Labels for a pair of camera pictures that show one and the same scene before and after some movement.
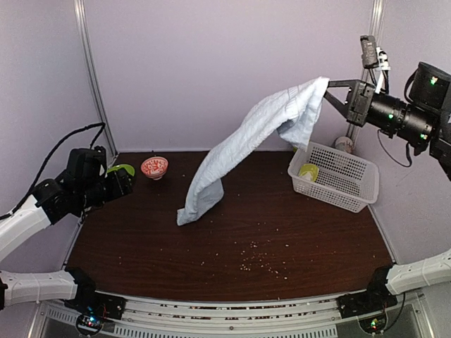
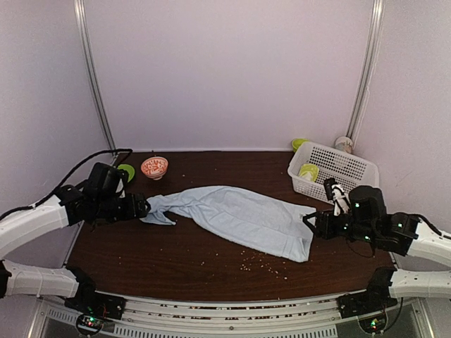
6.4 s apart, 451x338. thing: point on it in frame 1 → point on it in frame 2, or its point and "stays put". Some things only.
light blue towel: (291, 110) → (271, 226)
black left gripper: (120, 186) → (131, 213)
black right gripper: (353, 108) → (324, 219)
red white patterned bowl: (154, 167) stays put
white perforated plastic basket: (335, 177) stays put
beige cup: (344, 144) stays put
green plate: (130, 169) stays put
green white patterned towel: (312, 169) stays put
